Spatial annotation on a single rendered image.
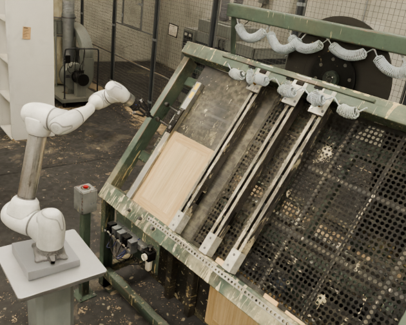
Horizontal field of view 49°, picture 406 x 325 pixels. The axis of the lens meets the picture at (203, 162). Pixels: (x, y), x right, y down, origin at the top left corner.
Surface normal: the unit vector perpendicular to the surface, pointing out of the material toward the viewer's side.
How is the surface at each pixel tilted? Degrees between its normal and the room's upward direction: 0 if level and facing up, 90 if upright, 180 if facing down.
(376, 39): 90
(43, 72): 90
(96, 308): 0
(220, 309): 90
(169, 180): 55
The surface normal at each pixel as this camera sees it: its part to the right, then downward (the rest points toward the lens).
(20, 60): 0.60, 0.38
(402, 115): -0.53, -0.37
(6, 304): 0.12, -0.91
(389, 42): -0.73, 0.18
